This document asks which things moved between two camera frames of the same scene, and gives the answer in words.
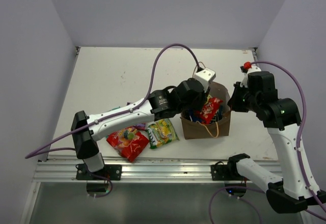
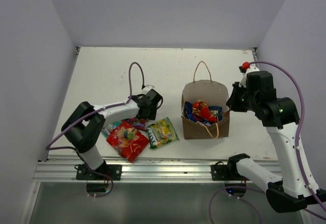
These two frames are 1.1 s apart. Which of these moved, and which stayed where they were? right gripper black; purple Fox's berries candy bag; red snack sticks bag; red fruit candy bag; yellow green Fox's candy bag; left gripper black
Moved: left gripper black; red snack sticks bag
Stayed: purple Fox's berries candy bag; red fruit candy bag; yellow green Fox's candy bag; right gripper black
